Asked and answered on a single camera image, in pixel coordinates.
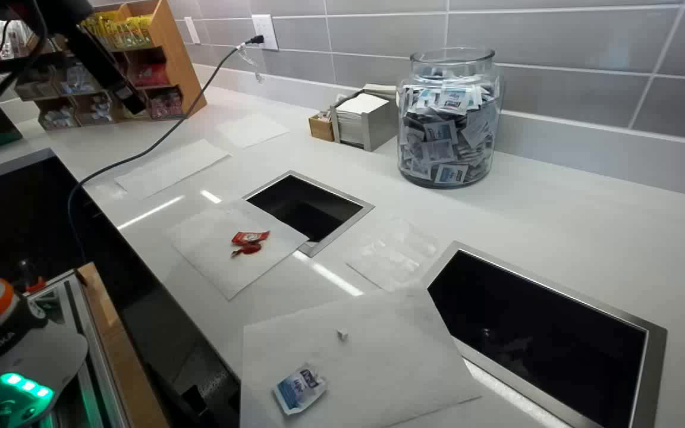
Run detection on plain white paper napkin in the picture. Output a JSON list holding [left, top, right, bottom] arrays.
[[213, 112, 289, 152], [113, 138, 231, 200]]

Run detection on white napkin under red wrapper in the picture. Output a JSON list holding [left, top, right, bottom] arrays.
[[164, 200, 312, 304]]

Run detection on small wooden packet box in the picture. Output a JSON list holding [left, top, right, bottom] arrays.
[[307, 111, 340, 145]]

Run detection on red candy wrapper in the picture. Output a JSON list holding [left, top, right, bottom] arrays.
[[229, 229, 270, 259]]

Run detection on glass jar of packets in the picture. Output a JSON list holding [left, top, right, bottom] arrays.
[[394, 46, 504, 190]]

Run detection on clear plastic sheet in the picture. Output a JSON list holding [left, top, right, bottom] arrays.
[[236, 285, 484, 428]]

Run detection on blue and white sugar packet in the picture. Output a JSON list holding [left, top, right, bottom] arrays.
[[269, 364, 327, 418]]

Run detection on wooden tea organizer rack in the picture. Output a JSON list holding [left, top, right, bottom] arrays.
[[16, 0, 209, 134]]

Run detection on wooden base board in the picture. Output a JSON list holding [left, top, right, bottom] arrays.
[[76, 262, 170, 428]]

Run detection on black power cable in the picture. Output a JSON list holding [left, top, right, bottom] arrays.
[[63, 34, 265, 265]]

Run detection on white wall outlet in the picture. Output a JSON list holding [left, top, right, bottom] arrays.
[[249, 13, 280, 52]]

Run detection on white wall switch plate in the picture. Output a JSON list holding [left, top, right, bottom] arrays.
[[180, 15, 201, 46]]

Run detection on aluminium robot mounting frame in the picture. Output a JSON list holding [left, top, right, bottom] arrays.
[[28, 270, 135, 428]]

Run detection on large steel trash chute frame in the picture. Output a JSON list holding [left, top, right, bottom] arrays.
[[418, 240, 670, 428]]

